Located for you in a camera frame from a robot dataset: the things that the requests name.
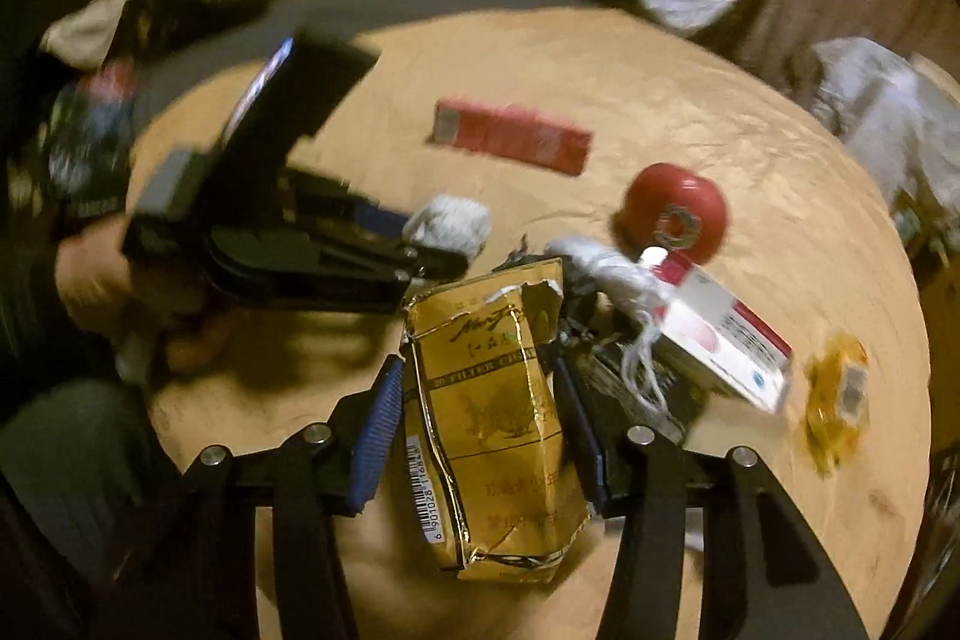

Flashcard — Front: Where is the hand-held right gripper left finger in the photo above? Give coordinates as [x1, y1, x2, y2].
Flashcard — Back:
[90, 355, 410, 640]

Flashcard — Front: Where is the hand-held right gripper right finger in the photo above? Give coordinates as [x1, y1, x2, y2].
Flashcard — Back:
[551, 355, 871, 640]

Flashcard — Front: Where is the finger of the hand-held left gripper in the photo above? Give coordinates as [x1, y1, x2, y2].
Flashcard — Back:
[281, 166, 421, 253]
[204, 227, 471, 317]

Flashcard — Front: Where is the white tissue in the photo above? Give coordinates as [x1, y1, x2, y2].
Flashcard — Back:
[401, 194, 494, 260]

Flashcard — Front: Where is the gold cigarette pack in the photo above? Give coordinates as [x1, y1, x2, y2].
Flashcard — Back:
[401, 257, 593, 585]

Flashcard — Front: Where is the person's left hand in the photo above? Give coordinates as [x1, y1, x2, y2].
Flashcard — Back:
[56, 211, 252, 380]

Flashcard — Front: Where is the crumpled black packet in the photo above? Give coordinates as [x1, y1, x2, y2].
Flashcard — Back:
[555, 257, 706, 447]

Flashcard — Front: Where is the frayed white paper wad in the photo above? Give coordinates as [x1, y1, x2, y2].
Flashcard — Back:
[544, 235, 676, 416]

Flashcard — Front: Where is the dark printed cloth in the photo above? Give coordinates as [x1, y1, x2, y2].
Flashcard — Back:
[41, 59, 147, 223]

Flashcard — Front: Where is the flat red box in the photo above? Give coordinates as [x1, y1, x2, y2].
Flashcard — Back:
[426, 97, 595, 178]

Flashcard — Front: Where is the white and red carton box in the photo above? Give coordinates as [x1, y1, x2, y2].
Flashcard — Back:
[641, 246, 796, 416]

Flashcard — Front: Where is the dark grey bed sheet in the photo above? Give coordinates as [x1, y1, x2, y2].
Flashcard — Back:
[127, 0, 680, 112]

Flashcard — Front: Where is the beige cloth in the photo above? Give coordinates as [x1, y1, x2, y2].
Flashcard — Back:
[39, 0, 137, 73]

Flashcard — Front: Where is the tan blanket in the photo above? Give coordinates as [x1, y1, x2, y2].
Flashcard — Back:
[124, 6, 932, 640]

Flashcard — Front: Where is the yellow plastic wrapper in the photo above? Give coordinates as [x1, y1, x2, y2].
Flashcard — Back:
[801, 331, 872, 477]

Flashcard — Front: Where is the dark wooden chair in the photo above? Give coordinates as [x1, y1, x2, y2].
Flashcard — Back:
[701, 0, 767, 58]

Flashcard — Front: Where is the pale grey cloth pile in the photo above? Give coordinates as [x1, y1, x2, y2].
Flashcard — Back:
[814, 36, 960, 208]

